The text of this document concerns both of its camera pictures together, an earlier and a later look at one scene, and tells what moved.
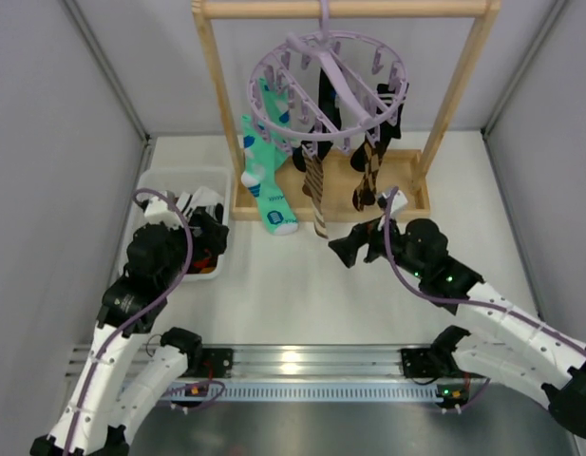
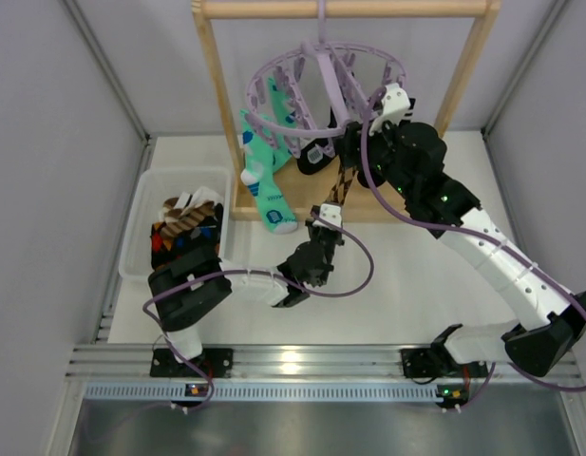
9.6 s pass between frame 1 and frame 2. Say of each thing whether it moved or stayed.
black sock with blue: moved
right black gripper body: moved
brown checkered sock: moved
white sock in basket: stayed
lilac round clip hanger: moved
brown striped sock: moved
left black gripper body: moved
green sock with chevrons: stayed
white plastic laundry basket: stayed
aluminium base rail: stayed
